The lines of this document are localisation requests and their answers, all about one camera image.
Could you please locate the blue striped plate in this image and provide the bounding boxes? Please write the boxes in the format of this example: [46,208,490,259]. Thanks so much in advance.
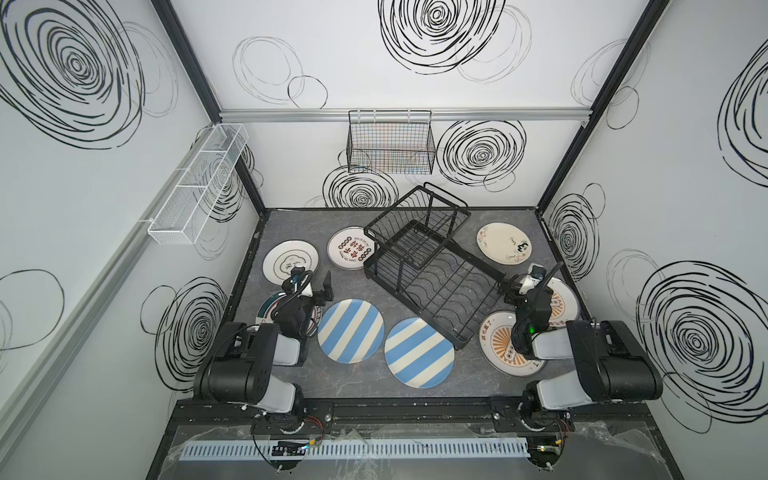
[384,317,455,389]
[317,299,385,364]

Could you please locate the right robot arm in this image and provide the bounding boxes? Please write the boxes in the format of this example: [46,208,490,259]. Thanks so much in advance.
[500,264,663,419]

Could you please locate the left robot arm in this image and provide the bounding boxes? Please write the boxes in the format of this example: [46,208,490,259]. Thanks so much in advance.
[193,267,334,416]

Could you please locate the orange sunburst plate back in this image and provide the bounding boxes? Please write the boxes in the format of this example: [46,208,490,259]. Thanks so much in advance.
[548,278,580,328]

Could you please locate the orange sunburst plate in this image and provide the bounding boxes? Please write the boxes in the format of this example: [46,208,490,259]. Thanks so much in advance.
[548,278,580,328]
[479,311,546,377]

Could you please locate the white plate green outline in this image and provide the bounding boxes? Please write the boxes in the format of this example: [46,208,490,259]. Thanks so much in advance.
[262,240,319,285]

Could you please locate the cream plate with cat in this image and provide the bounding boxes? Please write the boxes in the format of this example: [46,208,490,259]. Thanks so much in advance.
[476,222,533,266]

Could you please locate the orange sunburst plate front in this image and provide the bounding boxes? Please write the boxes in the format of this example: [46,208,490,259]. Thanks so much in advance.
[479,311,546,377]

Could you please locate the white plate red characters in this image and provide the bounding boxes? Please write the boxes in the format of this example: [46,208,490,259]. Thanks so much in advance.
[327,226,376,270]

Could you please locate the black wire dish rack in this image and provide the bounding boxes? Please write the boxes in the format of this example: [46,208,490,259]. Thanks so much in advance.
[363,182,505,350]

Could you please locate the white mesh wall shelf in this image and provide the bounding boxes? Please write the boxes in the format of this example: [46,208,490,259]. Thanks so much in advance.
[147,123,248,246]

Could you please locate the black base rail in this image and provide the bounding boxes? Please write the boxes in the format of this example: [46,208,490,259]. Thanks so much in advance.
[167,395,655,436]

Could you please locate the white slotted cable duct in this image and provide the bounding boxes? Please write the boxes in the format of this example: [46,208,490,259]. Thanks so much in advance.
[175,438,530,461]

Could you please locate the black wire wall basket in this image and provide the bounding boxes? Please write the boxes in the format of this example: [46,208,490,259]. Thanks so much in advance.
[345,109,437,175]

